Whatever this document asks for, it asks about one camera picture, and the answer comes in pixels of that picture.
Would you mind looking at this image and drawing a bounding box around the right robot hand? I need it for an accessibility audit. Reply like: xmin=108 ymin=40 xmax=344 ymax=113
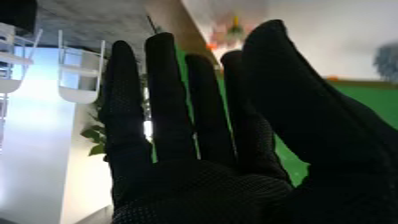
xmin=97 ymin=18 xmax=398 ymax=224

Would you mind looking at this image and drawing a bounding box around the green plant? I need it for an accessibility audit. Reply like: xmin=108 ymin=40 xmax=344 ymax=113
xmin=78 ymin=109 xmax=110 ymax=158

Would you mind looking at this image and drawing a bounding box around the white chair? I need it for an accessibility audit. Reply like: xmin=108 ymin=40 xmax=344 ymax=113
xmin=0 ymin=21 xmax=44 ymax=95
xmin=55 ymin=29 xmax=108 ymax=105

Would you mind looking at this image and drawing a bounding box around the grey green flower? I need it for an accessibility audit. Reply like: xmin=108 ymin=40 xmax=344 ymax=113
xmin=371 ymin=42 xmax=398 ymax=83

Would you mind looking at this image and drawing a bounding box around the pink flower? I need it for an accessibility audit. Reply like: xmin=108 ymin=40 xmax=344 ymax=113
xmin=206 ymin=14 xmax=252 ymax=54

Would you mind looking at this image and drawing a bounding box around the white sheet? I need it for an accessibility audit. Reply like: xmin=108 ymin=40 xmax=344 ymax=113
xmin=179 ymin=0 xmax=398 ymax=82

